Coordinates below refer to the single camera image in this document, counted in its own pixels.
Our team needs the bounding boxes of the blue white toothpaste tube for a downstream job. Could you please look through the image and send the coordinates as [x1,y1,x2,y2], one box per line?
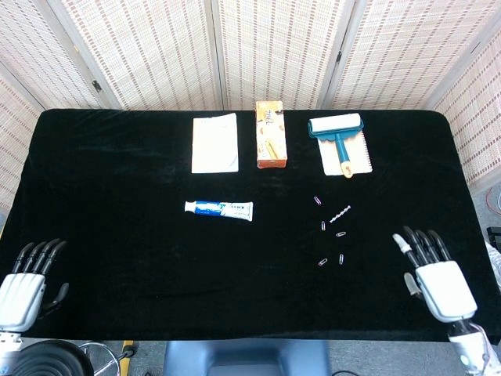
[184,200,254,222]

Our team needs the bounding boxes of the orange cardboard box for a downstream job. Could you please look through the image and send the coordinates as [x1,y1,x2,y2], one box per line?
[255,100,290,170]

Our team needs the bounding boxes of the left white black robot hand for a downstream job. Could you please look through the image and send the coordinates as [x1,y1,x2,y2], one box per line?
[0,237,70,334]

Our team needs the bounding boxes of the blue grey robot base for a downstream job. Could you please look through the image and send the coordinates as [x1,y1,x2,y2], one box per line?
[163,339,332,376]

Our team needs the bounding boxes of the white bead clip chain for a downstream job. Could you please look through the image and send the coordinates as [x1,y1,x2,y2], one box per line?
[330,204,352,224]

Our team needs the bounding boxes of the woven folding screen panel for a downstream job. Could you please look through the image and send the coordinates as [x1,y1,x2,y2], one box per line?
[332,0,501,110]
[0,0,46,212]
[432,38,501,185]
[213,0,355,110]
[50,0,224,110]

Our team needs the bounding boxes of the beige spiral notebook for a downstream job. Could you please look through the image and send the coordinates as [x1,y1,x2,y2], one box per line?
[315,128,373,176]

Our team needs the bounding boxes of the teal lint roller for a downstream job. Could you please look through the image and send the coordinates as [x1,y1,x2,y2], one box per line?
[307,113,365,179]

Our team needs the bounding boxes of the white patterned fabric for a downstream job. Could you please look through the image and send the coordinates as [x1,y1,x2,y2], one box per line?
[484,239,501,284]

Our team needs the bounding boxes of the black velvet tablecloth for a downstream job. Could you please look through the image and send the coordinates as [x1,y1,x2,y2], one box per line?
[0,108,501,345]

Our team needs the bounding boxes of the white paper booklet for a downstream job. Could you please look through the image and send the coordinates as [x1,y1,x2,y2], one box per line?
[190,113,240,174]

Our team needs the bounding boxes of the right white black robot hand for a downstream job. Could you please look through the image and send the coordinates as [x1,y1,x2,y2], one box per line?
[392,226,478,324]

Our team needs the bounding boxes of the chrome stool base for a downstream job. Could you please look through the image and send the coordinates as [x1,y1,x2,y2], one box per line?
[80,341,138,376]

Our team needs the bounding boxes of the red cable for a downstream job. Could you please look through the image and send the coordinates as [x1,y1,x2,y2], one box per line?
[485,186,501,215]

